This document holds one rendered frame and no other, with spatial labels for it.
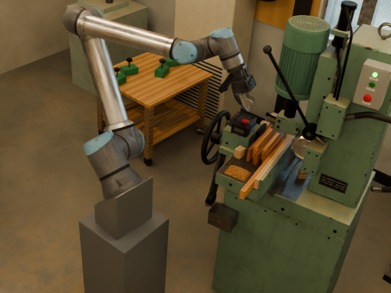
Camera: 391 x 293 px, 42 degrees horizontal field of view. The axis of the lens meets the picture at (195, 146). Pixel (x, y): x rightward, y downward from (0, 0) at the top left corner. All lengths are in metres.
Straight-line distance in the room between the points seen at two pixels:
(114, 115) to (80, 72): 2.12
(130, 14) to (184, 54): 2.20
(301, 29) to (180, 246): 1.58
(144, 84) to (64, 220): 1.06
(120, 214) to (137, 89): 1.40
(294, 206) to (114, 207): 0.78
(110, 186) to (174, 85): 1.46
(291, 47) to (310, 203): 0.68
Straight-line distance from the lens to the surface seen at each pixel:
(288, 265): 2.52
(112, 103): 2.41
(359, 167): 2.20
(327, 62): 2.08
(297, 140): 2.19
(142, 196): 2.32
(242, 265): 2.67
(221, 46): 2.17
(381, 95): 1.96
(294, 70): 2.12
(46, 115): 4.24
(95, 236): 2.42
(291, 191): 2.33
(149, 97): 3.41
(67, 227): 3.23
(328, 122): 2.04
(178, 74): 3.71
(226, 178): 2.18
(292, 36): 2.08
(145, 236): 2.38
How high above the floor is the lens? 2.26
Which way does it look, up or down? 36 degrees down
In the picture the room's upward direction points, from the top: 5 degrees clockwise
